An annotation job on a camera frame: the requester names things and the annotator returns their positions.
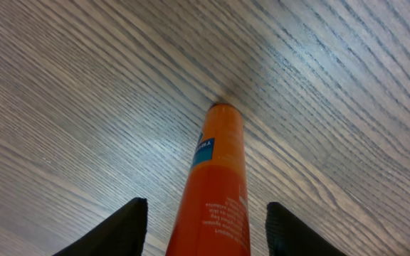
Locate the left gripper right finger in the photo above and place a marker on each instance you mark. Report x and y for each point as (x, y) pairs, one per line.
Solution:
(287, 235)

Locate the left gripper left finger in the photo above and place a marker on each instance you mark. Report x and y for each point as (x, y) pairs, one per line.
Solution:
(122, 233)

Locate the orange tube white cap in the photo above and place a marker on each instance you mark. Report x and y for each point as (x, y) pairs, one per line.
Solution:
(213, 214)

